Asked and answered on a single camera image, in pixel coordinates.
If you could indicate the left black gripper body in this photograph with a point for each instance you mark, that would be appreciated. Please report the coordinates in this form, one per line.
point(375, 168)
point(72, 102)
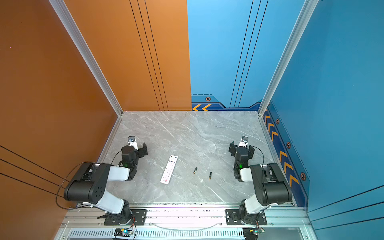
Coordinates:
point(141, 150)

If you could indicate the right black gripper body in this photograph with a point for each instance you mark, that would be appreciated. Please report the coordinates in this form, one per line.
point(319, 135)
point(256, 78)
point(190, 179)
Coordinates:
point(233, 148)

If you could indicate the white remote control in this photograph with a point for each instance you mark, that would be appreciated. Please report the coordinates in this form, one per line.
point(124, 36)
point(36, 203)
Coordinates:
point(168, 171)

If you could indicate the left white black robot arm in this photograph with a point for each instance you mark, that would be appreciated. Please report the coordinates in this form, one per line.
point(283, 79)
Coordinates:
point(88, 185)

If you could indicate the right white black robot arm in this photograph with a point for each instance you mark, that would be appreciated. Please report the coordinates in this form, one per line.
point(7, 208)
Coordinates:
point(270, 184)

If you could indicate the left small circuit board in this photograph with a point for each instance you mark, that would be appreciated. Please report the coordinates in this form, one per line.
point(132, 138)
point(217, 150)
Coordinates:
point(124, 234)

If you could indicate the small circuit board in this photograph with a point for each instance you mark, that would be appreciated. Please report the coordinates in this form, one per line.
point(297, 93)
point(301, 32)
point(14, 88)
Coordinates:
point(124, 234)
point(252, 233)

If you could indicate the right small circuit board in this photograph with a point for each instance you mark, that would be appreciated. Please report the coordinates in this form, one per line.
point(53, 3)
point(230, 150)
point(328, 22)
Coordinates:
point(252, 233)

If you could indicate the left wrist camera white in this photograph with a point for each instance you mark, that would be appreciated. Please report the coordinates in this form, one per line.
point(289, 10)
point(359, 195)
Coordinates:
point(132, 141)

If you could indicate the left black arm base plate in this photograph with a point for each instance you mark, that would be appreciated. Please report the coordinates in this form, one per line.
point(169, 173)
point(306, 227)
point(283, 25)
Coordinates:
point(135, 217)

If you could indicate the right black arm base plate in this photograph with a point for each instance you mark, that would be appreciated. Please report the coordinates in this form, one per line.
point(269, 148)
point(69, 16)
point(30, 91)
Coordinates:
point(235, 217)

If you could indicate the aluminium mounting rail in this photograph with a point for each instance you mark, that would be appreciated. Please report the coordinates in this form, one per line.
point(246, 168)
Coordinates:
point(177, 216)

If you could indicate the right aluminium corner post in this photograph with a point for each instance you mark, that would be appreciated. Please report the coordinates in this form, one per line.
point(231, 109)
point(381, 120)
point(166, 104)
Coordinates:
point(295, 36)

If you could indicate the aluminium corner post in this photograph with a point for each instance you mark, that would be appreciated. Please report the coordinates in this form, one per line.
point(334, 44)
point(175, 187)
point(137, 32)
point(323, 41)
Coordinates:
point(295, 36)
point(74, 32)

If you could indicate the left aluminium corner post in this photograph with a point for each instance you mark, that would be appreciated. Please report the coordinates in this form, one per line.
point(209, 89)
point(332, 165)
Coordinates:
point(74, 32)

